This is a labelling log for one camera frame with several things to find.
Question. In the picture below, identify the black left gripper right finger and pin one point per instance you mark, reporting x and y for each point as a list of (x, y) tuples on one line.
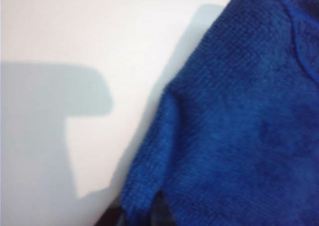
[(163, 214)]

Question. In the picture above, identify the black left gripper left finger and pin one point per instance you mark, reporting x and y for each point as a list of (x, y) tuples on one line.
[(113, 214)]

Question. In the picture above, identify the blue microfibre rag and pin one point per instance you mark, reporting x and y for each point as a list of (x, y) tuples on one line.
[(236, 123)]

